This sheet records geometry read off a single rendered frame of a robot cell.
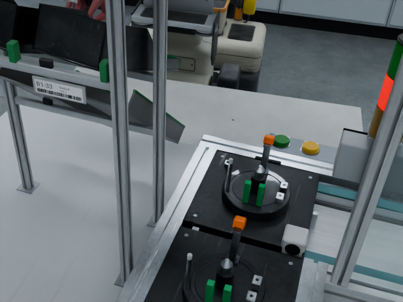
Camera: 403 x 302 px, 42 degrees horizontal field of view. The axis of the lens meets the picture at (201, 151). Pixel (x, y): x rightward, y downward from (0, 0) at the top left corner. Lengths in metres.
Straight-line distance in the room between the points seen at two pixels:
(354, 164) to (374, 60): 3.13
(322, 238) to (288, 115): 0.54
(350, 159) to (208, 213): 0.34
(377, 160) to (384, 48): 3.37
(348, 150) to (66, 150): 0.79
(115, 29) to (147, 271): 0.45
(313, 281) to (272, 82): 2.53
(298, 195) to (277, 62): 2.61
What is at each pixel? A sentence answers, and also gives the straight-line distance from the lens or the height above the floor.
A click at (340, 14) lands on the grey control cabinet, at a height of 0.16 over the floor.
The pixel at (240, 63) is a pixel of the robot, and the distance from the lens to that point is 2.07.
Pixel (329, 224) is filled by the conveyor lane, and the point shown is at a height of 0.92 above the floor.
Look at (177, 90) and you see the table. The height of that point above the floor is 0.86.
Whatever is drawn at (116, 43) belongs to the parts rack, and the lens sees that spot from 0.74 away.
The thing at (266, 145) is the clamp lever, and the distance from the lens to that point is 1.08.
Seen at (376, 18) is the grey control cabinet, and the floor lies 0.16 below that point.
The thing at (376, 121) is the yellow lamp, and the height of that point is 1.29.
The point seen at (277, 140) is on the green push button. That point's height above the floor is 0.97.
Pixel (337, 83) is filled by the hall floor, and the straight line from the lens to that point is 3.56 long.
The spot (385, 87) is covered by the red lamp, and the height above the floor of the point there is 1.34.
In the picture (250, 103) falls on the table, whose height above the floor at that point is 0.86.
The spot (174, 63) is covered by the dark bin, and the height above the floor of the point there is 1.21.
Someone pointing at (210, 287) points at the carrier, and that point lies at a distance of 0.85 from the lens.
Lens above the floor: 1.71
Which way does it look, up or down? 38 degrees down
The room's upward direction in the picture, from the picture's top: 4 degrees clockwise
